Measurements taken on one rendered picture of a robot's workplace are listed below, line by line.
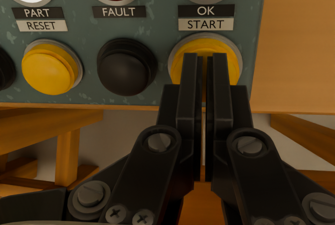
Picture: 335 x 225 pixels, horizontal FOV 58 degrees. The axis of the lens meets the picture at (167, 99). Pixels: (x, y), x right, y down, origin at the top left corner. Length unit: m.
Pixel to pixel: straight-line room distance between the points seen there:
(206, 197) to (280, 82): 0.15
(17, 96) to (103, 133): 0.97
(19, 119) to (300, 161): 0.88
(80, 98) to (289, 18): 0.11
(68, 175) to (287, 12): 0.85
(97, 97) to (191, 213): 0.16
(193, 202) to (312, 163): 0.90
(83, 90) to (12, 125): 0.49
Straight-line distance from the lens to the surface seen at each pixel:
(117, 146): 1.13
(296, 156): 1.14
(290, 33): 0.17
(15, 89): 0.17
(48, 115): 0.75
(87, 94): 0.16
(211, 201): 0.28
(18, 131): 0.66
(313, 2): 0.18
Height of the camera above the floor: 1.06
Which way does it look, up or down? 83 degrees down
